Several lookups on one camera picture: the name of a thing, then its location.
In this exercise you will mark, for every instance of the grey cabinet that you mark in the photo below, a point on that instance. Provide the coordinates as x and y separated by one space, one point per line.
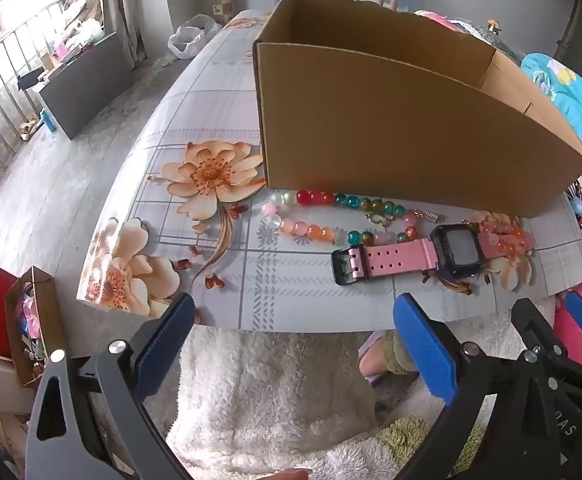
86 85

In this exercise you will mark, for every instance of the brown cardboard box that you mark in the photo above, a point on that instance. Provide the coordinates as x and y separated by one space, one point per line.
396 135

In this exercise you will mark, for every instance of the metal window railing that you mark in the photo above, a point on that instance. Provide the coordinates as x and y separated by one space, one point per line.
1 85

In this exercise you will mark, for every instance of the gold hair clip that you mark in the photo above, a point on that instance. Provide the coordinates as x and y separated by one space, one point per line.
433 217

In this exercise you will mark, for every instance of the grey curtain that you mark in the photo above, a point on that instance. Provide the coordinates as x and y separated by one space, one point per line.
123 10

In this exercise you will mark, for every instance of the brown paper bag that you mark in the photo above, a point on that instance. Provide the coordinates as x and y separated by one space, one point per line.
51 300

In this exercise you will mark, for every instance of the mushroom ornament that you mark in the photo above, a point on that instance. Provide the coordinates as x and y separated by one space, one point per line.
493 23

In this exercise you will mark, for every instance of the white plastic bag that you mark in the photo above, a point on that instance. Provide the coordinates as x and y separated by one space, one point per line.
191 35

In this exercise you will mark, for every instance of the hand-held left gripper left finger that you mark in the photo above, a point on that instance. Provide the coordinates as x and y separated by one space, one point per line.
163 350

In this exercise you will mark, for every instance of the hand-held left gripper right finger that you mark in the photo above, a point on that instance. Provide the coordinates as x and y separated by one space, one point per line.
423 350

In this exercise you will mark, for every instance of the blue printed blanket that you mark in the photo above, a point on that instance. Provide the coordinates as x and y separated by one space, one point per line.
571 95

